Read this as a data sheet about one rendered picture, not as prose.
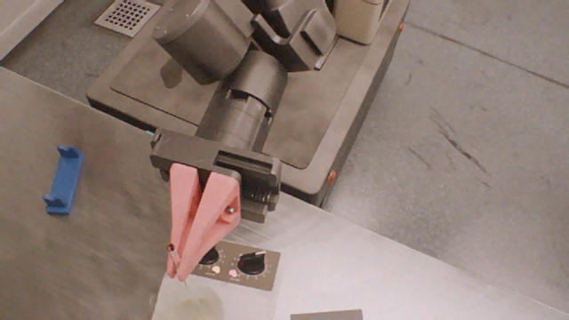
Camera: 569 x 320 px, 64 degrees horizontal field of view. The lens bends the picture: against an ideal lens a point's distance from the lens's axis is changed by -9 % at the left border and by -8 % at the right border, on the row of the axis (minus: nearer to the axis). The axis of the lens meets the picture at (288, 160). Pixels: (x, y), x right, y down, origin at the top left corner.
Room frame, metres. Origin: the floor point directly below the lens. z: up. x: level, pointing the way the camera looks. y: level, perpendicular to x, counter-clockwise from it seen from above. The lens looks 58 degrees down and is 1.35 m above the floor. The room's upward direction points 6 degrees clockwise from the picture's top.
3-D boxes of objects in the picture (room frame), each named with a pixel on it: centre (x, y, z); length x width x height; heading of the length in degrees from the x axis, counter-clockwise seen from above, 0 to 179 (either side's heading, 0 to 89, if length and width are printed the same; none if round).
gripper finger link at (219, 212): (0.15, 0.07, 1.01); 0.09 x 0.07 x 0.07; 170
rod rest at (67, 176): (0.29, 0.31, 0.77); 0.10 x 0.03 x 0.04; 5
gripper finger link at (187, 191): (0.15, 0.05, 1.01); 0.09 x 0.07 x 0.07; 169
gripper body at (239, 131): (0.22, 0.05, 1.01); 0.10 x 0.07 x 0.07; 80
